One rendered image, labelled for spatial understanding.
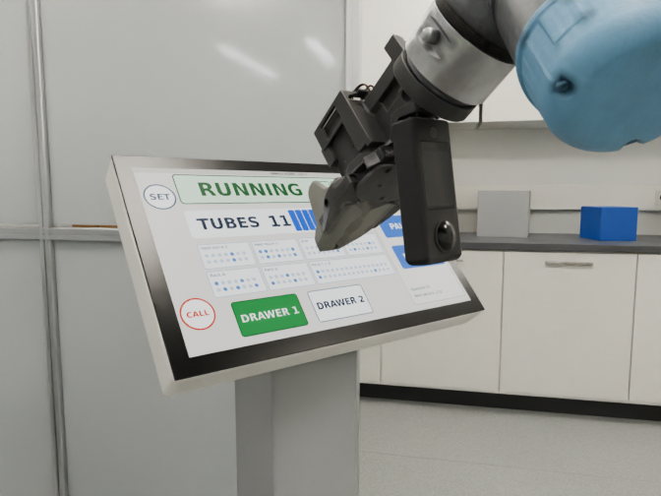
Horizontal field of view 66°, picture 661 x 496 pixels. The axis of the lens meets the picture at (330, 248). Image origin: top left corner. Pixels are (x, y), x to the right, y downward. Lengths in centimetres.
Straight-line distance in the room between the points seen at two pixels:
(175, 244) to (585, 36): 50
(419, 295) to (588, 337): 215
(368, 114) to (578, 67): 23
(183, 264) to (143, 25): 120
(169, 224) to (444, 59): 40
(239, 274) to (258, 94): 96
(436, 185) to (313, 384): 46
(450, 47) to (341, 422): 62
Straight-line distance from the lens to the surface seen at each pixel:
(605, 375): 297
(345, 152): 45
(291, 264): 69
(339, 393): 83
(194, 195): 70
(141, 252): 62
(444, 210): 41
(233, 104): 156
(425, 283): 81
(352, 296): 71
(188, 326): 59
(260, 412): 80
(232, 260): 65
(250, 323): 61
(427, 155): 41
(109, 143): 174
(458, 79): 38
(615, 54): 26
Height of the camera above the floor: 115
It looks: 6 degrees down
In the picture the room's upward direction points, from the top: straight up
